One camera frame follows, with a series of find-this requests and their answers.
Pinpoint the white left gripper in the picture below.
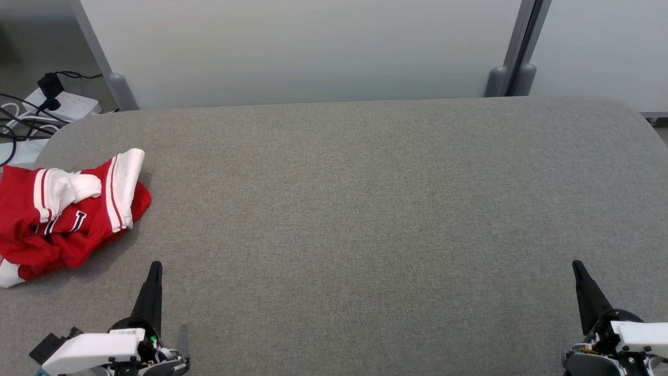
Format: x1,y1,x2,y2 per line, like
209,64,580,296
42,261,189,376

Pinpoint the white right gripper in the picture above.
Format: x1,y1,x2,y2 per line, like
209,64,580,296
561,260,668,376

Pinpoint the red white-sleeved t-shirt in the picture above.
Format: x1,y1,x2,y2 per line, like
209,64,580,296
0,148,152,238

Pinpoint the white power strip with plug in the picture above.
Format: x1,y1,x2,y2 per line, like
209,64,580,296
23,88,103,124

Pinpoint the black power adapter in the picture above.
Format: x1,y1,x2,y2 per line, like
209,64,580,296
38,72,65,111

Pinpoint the narrow white partition panel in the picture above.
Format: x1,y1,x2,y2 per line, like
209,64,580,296
530,0,668,113

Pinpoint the wide white partition panel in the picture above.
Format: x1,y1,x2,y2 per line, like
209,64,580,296
78,0,522,110

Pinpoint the black looped cable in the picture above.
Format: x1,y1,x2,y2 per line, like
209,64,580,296
0,117,57,168

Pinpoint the grey single-foot partition post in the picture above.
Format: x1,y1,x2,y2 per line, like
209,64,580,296
68,0,140,111

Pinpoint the grey double-foot partition post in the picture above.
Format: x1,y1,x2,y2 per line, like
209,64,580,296
484,0,553,98

